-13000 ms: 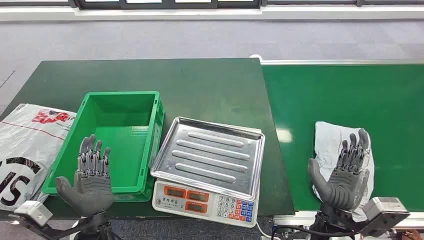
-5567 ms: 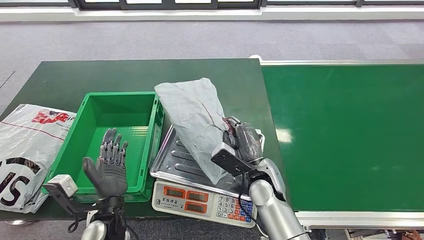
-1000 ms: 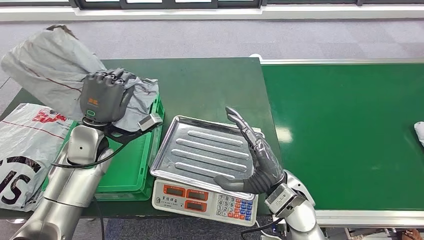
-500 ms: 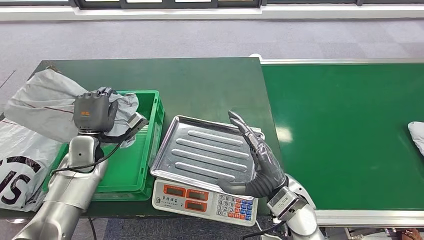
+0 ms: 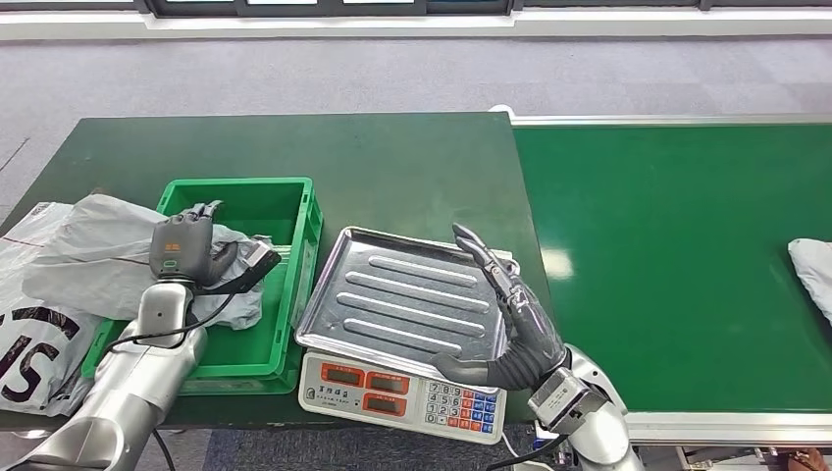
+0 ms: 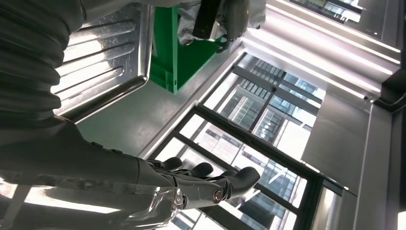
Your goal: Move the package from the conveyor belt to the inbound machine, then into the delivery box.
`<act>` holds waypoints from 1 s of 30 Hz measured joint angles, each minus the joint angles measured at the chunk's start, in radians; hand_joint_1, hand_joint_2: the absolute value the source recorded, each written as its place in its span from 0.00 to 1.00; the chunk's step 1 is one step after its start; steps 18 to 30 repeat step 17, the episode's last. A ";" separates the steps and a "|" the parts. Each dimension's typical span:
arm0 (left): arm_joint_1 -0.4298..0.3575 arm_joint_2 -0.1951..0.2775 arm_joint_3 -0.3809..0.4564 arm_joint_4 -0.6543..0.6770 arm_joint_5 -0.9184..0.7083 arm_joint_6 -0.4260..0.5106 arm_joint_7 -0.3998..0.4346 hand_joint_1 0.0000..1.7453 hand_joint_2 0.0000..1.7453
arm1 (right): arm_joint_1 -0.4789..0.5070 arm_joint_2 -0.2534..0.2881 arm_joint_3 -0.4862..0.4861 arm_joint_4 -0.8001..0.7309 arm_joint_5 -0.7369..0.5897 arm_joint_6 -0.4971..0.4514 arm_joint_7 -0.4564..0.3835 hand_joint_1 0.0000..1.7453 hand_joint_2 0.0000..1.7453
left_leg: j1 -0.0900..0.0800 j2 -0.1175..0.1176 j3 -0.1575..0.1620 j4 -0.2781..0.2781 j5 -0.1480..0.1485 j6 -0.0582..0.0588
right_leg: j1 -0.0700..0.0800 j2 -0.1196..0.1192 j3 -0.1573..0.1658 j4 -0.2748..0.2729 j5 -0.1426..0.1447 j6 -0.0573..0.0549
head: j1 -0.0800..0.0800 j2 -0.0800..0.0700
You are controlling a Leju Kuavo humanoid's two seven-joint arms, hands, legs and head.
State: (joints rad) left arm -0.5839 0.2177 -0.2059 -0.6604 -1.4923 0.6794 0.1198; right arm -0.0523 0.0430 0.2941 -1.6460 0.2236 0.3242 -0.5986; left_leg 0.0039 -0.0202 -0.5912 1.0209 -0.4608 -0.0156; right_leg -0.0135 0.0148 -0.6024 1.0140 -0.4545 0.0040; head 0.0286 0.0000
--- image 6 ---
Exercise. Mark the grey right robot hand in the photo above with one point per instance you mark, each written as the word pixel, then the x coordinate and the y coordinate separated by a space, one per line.
pixel 95 171

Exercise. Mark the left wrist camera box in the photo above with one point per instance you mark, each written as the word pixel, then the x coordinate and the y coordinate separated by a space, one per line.
pixel 206 19

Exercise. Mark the steel scale tray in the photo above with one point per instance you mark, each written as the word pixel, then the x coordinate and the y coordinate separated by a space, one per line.
pixel 104 63

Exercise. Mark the green plastic crate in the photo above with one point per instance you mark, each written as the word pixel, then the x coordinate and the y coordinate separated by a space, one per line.
pixel 165 47

